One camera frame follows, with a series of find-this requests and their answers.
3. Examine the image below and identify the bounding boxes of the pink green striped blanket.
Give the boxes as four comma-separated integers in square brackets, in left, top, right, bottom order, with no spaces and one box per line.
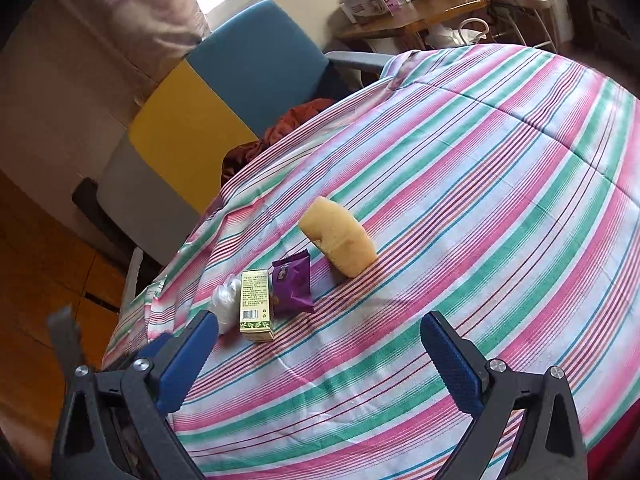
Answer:
[102,44,640,480]

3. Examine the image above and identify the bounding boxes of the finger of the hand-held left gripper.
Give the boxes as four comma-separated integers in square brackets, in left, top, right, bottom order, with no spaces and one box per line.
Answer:
[46,305,86,368]

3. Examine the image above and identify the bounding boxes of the small green carton box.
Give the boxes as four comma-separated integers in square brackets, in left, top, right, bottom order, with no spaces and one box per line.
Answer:
[239,270,276,342]

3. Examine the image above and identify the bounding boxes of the rust red cloth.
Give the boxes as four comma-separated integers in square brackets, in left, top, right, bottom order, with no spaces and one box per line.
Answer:
[222,99,333,181]

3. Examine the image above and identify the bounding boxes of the cluttered shelf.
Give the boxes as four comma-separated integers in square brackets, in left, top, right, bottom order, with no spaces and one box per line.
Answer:
[475,0,576,51]

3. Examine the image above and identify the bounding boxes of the small yellow sponge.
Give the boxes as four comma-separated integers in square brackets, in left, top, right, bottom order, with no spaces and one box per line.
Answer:
[298,196,378,278]

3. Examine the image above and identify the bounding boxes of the white cable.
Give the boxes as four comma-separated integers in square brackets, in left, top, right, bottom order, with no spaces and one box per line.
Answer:
[429,17,489,52]

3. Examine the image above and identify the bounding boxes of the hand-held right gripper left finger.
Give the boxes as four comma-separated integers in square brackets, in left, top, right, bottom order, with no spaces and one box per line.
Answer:
[50,310,221,480]

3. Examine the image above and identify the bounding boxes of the blue yellow grey sofa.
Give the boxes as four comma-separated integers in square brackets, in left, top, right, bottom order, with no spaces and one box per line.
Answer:
[72,0,396,266]

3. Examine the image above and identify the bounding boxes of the wooden desk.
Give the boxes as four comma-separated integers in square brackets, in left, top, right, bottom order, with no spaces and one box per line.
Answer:
[332,0,491,53]

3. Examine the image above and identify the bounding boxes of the purple snack packet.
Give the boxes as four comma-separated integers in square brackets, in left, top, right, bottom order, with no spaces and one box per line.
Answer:
[271,254,316,315]

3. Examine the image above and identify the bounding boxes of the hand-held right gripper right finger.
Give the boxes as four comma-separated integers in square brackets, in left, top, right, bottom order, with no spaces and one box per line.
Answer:
[420,310,588,480]

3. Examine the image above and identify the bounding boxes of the clear plastic bag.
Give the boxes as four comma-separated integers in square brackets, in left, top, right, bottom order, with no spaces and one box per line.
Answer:
[210,276,246,336]

